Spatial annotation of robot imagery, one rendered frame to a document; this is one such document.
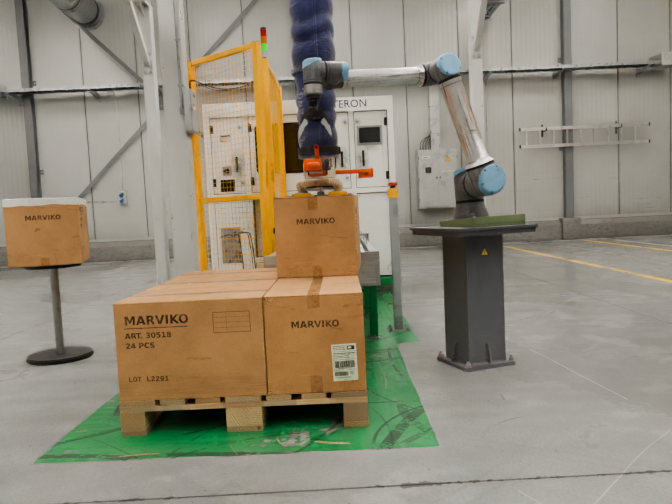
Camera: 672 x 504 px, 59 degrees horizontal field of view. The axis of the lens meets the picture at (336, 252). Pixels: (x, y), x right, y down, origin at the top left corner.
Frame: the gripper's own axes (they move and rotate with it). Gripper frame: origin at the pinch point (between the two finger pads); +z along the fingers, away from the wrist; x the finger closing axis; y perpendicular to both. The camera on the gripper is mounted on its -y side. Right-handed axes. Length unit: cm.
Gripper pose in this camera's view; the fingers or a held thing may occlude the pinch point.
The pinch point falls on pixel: (315, 137)
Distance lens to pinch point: 284.6
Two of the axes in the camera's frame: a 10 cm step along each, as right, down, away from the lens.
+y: 0.3, -0.8, 10.0
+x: -10.0, 0.4, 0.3
